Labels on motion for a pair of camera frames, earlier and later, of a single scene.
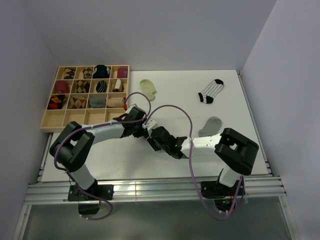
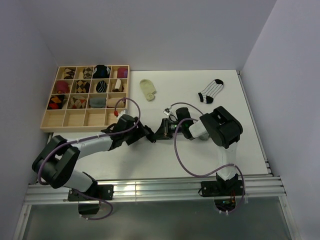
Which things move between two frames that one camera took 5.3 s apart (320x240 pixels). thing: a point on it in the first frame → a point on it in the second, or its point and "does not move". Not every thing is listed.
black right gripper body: [155, 145] → [168, 127]
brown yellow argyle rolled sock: [82, 86] does not move
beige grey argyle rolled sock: [87, 72] does not move
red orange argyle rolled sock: [55, 102] does not move
